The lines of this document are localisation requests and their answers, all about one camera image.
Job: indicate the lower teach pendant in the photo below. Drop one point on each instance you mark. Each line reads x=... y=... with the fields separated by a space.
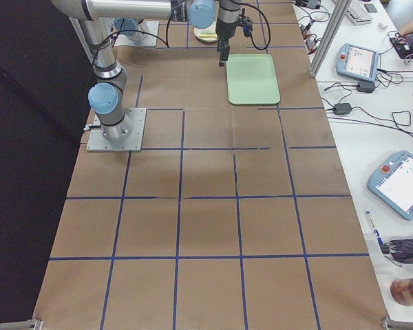
x=392 y=182

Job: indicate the black power adapter lower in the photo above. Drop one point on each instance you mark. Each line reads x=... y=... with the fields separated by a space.
x=341 y=109

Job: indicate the brown paper table cover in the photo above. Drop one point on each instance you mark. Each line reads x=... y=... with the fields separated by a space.
x=229 y=218

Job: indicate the dark folded umbrella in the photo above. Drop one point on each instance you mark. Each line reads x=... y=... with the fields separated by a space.
x=400 y=250

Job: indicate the white round plate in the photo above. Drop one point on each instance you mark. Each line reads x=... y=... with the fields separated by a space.
x=207 y=30

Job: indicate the black power adapter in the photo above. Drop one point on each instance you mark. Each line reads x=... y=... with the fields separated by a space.
x=365 y=87
x=341 y=109

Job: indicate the light green tray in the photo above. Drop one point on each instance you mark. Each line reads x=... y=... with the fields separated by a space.
x=251 y=80

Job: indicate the yellow plastic fork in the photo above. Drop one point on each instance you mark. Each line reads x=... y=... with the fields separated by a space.
x=208 y=35

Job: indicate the white keyboard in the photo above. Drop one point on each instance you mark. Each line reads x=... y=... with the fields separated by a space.
x=357 y=15

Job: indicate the aluminium frame post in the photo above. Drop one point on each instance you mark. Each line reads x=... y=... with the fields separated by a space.
x=333 y=25

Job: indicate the brown glass jar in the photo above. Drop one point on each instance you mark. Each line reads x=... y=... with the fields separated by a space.
x=402 y=291

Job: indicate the teach pendant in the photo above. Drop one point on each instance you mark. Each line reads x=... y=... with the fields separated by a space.
x=392 y=182
x=357 y=62

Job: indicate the black phone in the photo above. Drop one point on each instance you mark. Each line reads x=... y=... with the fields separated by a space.
x=370 y=8

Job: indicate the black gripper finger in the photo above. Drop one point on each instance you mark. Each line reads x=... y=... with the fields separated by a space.
x=222 y=59

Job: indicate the upper teach pendant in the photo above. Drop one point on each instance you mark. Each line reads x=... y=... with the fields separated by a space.
x=357 y=62

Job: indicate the black power adapter upper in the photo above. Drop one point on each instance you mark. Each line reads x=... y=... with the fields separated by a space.
x=365 y=87

